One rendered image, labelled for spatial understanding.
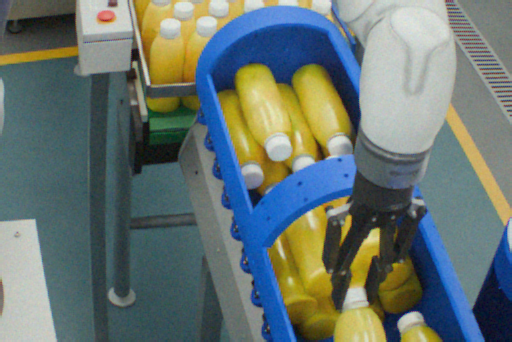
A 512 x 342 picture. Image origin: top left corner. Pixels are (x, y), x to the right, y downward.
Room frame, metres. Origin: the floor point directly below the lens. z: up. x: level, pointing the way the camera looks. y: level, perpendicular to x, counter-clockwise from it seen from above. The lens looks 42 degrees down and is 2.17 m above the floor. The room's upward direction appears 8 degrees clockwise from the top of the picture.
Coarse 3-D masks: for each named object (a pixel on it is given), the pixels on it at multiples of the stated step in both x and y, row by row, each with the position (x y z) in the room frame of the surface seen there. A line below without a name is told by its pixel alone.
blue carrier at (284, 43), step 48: (240, 48) 1.48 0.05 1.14; (288, 48) 1.51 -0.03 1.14; (336, 48) 1.43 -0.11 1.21; (240, 192) 1.13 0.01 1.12; (288, 192) 1.07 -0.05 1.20; (336, 192) 1.05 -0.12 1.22; (432, 240) 1.00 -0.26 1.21; (432, 288) 1.04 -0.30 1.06; (288, 336) 0.86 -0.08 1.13; (480, 336) 0.84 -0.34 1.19
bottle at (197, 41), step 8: (192, 40) 1.61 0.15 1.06; (200, 40) 1.60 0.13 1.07; (208, 40) 1.60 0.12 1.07; (192, 48) 1.60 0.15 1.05; (200, 48) 1.59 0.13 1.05; (192, 56) 1.59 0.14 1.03; (184, 64) 1.61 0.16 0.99; (192, 64) 1.59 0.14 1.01; (184, 72) 1.61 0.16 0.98; (192, 72) 1.59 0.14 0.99; (184, 80) 1.60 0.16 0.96; (192, 80) 1.59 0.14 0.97; (184, 96) 1.60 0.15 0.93; (192, 96) 1.59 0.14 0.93; (184, 104) 1.60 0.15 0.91; (192, 104) 1.59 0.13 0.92; (200, 104) 1.59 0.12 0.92
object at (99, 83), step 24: (96, 96) 1.62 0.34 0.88; (96, 120) 1.62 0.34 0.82; (96, 144) 1.62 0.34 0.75; (96, 168) 1.62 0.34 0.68; (96, 192) 1.62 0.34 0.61; (96, 216) 1.62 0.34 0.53; (96, 240) 1.62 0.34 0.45; (96, 264) 1.62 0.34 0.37; (96, 288) 1.62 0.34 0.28; (96, 312) 1.62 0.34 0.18; (96, 336) 1.62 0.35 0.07
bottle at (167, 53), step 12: (168, 36) 1.58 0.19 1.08; (180, 36) 1.60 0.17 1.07; (156, 48) 1.58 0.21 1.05; (168, 48) 1.57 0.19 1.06; (180, 48) 1.58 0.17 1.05; (156, 60) 1.57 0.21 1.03; (168, 60) 1.57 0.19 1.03; (180, 60) 1.58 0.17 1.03; (156, 72) 1.57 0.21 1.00; (168, 72) 1.57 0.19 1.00; (180, 72) 1.58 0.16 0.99; (180, 96) 1.60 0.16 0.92; (156, 108) 1.57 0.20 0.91; (168, 108) 1.57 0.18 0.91
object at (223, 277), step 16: (192, 144) 1.50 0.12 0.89; (192, 160) 1.47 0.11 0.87; (192, 176) 1.44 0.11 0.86; (192, 192) 1.41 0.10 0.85; (208, 192) 1.37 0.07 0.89; (208, 208) 1.34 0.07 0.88; (208, 224) 1.31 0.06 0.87; (208, 240) 1.29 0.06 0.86; (208, 256) 1.26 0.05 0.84; (224, 256) 1.22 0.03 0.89; (224, 272) 1.20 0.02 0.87; (224, 288) 1.17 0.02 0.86; (224, 304) 1.14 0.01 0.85; (240, 304) 1.11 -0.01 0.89; (240, 320) 1.09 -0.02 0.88; (240, 336) 1.06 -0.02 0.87
